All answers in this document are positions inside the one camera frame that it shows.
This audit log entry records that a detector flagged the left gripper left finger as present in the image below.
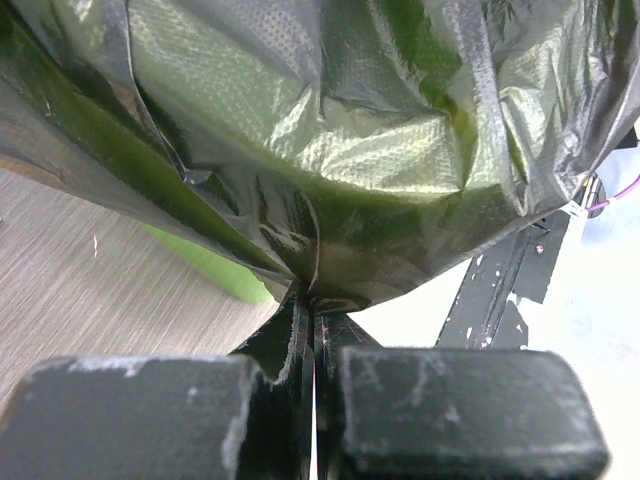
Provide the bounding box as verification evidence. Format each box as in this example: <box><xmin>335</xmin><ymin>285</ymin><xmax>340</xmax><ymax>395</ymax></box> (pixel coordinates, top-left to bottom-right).
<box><xmin>1</xmin><ymin>287</ymin><xmax>313</xmax><ymax>479</ymax></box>

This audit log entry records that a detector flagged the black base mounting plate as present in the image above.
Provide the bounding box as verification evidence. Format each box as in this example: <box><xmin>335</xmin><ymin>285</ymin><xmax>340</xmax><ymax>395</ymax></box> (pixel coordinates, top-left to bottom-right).
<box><xmin>435</xmin><ymin>211</ymin><xmax>571</xmax><ymax>349</ymax></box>

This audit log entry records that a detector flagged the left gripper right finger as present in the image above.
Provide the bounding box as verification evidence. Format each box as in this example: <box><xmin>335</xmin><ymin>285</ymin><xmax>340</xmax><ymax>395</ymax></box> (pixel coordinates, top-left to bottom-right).
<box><xmin>314</xmin><ymin>314</ymin><xmax>610</xmax><ymax>479</ymax></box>

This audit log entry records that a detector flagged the black trash bag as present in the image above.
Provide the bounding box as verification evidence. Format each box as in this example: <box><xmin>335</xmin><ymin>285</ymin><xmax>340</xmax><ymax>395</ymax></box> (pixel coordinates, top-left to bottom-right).
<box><xmin>1</xmin><ymin>1</ymin><xmax>639</xmax><ymax>313</ymax></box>

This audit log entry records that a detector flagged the green plastic trash bin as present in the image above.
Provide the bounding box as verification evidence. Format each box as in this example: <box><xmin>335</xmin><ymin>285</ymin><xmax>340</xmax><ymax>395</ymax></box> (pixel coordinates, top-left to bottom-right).
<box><xmin>142</xmin><ymin>223</ymin><xmax>273</xmax><ymax>305</ymax></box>

